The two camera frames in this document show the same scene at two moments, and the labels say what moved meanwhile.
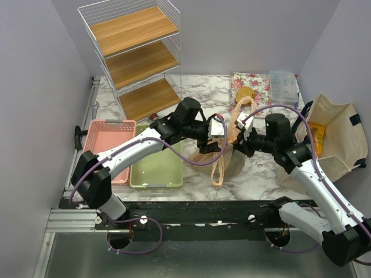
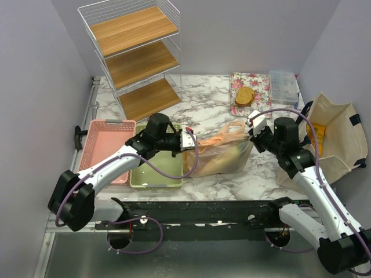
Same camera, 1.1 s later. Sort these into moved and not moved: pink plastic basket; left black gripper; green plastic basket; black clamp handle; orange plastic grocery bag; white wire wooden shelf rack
Moved: left black gripper; orange plastic grocery bag
Not moved: green plastic basket; pink plastic basket; black clamp handle; white wire wooden shelf rack
